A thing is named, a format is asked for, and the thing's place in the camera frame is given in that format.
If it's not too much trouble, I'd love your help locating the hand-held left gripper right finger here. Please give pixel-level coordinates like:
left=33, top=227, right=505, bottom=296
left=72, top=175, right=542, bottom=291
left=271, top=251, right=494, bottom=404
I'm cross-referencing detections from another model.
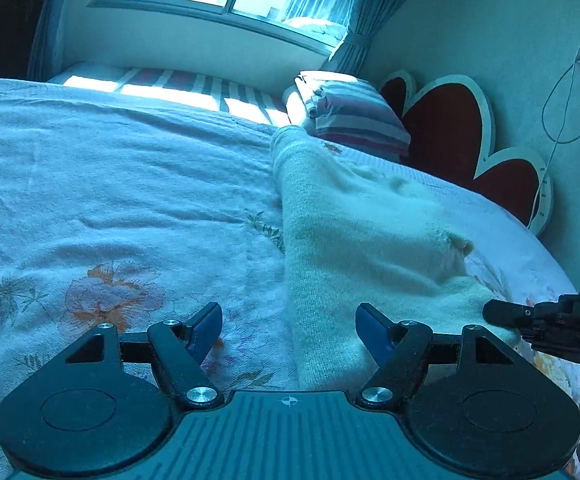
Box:
left=356, top=302, right=522, bottom=408

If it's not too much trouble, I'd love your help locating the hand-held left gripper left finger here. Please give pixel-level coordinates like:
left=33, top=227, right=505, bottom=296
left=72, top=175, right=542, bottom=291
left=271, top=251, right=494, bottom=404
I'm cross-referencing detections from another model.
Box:
left=64, top=302, right=225, bottom=409

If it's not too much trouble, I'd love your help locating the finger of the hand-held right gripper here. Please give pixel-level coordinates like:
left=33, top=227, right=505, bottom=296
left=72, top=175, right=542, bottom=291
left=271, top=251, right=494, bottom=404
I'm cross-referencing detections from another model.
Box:
left=483, top=299, right=538, bottom=330

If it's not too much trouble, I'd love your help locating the cream knit sweater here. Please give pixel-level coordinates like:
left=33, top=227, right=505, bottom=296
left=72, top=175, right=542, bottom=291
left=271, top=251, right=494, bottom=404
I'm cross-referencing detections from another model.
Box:
left=269, top=124, right=521, bottom=393

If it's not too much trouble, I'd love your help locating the floral blanket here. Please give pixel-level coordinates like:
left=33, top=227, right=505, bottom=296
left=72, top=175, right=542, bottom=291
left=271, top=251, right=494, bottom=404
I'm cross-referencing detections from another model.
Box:
left=0, top=77, right=580, bottom=480

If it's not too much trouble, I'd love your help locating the red heart-shaped headboard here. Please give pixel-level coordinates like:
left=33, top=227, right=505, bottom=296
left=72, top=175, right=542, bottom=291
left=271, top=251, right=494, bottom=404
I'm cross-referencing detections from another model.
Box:
left=380, top=70, right=555, bottom=237

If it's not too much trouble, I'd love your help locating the striped pillow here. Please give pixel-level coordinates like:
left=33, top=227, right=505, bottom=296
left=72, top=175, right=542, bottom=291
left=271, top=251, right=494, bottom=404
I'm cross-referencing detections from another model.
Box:
left=305, top=79, right=411, bottom=163

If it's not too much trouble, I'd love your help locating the white pillow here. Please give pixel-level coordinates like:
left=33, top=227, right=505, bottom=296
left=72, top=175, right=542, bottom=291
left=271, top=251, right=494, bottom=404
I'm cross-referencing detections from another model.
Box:
left=282, top=71, right=365, bottom=123

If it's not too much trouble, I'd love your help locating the striped bed sheet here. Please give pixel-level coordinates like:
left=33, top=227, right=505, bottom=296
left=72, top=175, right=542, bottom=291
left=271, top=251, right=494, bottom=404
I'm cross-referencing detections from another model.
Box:
left=44, top=61, right=293, bottom=128

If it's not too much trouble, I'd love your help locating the blue curtain with tieback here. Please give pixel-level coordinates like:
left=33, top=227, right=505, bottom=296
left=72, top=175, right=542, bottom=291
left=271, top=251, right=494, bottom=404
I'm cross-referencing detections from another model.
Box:
left=280, top=0, right=443, bottom=78

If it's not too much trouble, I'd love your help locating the white cable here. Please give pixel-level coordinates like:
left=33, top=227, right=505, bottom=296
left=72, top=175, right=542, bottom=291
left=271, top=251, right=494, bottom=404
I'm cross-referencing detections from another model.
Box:
left=527, top=45, right=580, bottom=231

